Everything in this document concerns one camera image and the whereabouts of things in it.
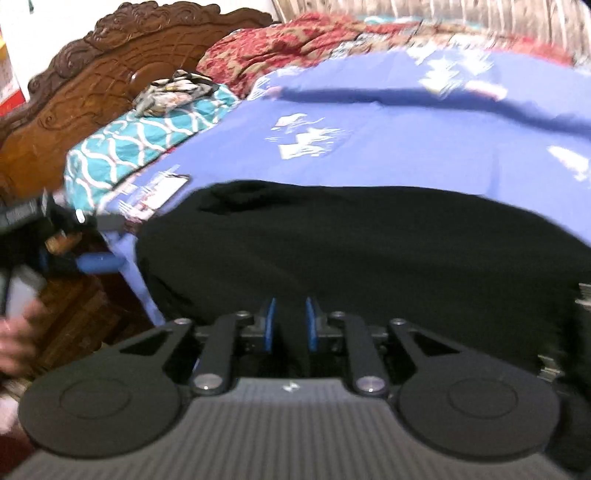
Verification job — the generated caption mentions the carved wooden headboard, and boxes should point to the carved wooden headboard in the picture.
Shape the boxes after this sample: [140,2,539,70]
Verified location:
[0,0,274,333]

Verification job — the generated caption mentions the floral crumpled cloth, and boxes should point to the floral crumpled cloth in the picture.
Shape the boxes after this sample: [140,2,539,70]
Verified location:
[133,69,221,117]

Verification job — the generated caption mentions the black pants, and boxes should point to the black pants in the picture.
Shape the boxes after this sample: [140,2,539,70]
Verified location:
[135,179,591,384]

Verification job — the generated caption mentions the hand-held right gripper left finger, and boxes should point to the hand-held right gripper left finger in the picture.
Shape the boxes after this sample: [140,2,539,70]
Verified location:
[119,298,278,397]

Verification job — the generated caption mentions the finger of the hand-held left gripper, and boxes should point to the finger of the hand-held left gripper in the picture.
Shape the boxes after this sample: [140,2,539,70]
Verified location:
[73,209,127,234]
[44,253,124,278]

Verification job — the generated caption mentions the person's left hand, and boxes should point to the person's left hand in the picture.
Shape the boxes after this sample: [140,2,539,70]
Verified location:
[0,301,51,378]

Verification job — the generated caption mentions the teal wave pattern pillow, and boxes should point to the teal wave pattern pillow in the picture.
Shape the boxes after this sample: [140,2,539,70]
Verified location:
[64,84,242,214]

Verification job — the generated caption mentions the blue printed bedsheet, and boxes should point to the blue printed bedsheet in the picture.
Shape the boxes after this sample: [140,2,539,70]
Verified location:
[95,46,591,324]

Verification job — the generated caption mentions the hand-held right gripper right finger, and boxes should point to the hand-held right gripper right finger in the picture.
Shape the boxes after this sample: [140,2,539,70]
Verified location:
[305,298,468,398]

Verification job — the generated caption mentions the beige leaf print curtain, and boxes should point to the beige leaf print curtain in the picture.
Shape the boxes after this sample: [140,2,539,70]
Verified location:
[272,0,591,61]

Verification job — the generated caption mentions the red patterned blanket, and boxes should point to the red patterned blanket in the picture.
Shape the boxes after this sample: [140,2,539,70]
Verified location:
[196,11,575,100]

